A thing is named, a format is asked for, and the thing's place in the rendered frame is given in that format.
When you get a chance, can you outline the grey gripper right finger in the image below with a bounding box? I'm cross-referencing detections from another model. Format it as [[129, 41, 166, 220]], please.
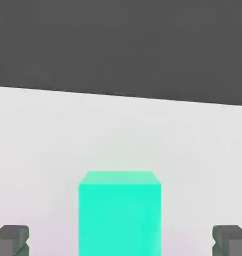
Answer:
[[212, 224, 242, 256]]

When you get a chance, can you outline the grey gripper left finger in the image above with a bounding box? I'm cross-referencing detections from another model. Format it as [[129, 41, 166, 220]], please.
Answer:
[[0, 224, 30, 256]]

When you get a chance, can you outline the small turquoise cube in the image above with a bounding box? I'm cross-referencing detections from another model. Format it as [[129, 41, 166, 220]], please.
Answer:
[[78, 170, 162, 256]]

